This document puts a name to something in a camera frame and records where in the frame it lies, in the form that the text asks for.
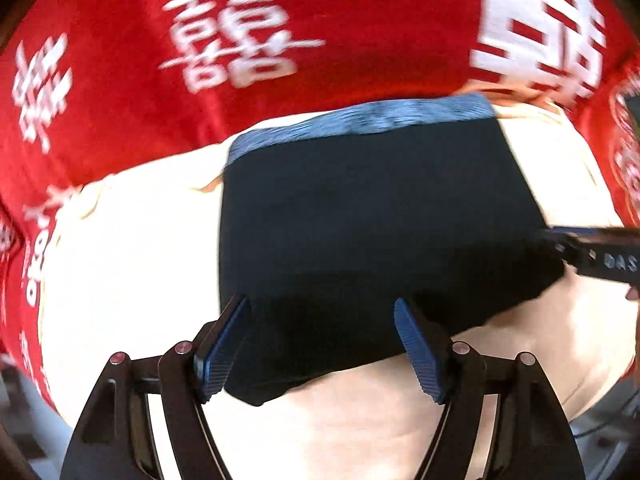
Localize black pants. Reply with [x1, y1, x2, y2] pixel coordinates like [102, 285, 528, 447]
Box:
[218, 117, 564, 406]

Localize cream sofa cushion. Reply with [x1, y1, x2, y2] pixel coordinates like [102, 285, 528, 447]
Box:
[38, 101, 637, 479]

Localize red blanket with white characters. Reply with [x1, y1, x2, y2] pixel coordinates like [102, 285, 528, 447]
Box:
[1, 0, 639, 399]

